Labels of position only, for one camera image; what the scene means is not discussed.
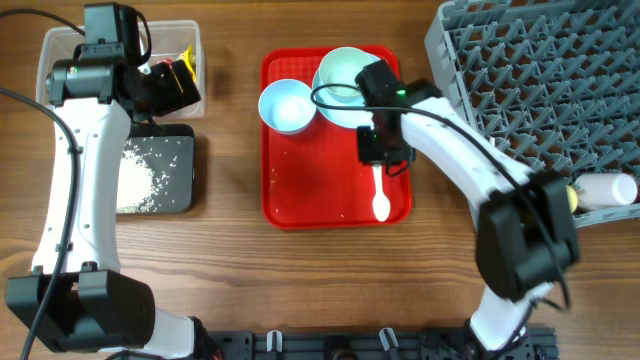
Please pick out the white plastic spoon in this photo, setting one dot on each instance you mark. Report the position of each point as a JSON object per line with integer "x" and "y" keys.
{"x": 380, "y": 204}

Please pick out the light blue bowl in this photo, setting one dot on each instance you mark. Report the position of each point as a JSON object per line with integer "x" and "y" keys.
{"x": 285, "y": 106}

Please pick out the red serving tray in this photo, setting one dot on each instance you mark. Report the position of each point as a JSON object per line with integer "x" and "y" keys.
{"x": 313, "y": 179}

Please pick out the pink plastic cup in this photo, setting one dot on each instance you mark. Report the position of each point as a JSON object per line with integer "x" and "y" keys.
{"x": 605, "y": 190}

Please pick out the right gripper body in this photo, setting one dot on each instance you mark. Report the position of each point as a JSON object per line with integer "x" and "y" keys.
{"x": 373, "y": 148}

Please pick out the mint green bowl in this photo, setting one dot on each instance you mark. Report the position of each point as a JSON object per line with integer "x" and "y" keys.
{"x": 339, "y": 67}

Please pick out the yellow snack wrapper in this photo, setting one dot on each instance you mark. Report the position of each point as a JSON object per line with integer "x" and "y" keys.
{"x": 188, "y": 58}

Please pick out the grey dishwasher rack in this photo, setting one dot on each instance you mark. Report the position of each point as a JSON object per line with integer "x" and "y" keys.
{"x": 555, "y": 84}

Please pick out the red snack wrapper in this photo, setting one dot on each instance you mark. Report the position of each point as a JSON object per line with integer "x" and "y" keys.
{"x": 166, "y": 61}

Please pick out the light blue plate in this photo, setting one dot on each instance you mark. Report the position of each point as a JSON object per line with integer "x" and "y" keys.
{"x": 342, "y": 118}

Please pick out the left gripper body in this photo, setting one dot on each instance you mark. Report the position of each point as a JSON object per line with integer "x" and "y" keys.
{"x": 163, "y": 95}

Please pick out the white rice pile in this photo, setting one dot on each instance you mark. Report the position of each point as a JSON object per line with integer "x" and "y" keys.
{"x": 143, "y": 178}

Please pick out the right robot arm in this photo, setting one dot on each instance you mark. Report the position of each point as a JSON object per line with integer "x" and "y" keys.
{"x": 525, "y": 234}

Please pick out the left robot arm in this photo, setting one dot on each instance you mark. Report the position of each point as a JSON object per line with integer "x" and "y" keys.
{"x": 75, "y": 298}

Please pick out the black plastic tray bin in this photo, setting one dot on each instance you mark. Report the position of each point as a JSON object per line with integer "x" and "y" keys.
{"x": 176, "y": 142}

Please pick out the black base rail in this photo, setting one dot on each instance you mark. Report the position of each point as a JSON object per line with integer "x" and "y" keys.
{"x": 539, "y": 343}

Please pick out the yellow plastic cup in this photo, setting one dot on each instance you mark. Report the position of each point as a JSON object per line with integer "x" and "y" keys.
{"x": 572, "y": 198}

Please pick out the clear plastic bin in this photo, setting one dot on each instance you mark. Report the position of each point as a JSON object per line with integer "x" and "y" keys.
{"x": 170, "y": 39}

